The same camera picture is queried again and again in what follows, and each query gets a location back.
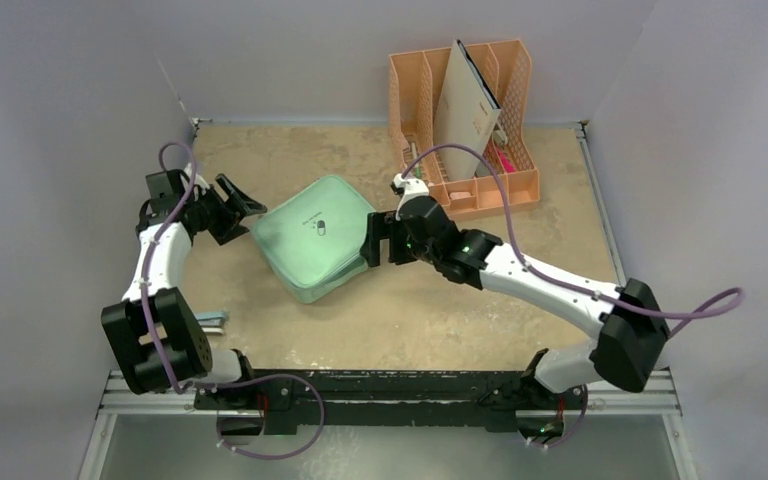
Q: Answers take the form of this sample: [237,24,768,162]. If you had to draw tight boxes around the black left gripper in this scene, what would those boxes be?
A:
[185,176,264,245]

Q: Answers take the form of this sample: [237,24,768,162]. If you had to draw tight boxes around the green medicine case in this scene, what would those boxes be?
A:
[251,175,375,304]

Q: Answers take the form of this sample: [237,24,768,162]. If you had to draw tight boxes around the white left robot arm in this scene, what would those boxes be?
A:
[100,169,267,409]

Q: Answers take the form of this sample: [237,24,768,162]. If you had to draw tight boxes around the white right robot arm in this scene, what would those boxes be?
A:
[360,196,669,407]

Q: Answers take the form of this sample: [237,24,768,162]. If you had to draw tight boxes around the peach desk file organizer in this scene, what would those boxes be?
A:
[388,39,540,220]

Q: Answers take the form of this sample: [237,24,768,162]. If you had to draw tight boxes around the blue white stapler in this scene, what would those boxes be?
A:
[196,311,229,335]

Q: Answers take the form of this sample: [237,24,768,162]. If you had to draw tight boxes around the pink item in organizer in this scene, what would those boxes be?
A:
[494,145,517,173]

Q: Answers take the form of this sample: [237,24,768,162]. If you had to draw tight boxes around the beige folder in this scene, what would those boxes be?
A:
[433,39,501,181]

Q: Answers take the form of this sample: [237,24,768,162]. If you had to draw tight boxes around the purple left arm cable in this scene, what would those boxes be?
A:
[140,141,326,462]

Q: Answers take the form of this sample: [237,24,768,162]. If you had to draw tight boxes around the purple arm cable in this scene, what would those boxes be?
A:
[400,144,746,340]
[140,141,326,462]

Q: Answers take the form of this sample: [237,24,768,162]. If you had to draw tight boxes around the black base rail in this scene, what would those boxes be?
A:
[194,369,584,439]

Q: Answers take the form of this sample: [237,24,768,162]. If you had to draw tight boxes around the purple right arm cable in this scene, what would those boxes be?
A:
[400,144,746,340]

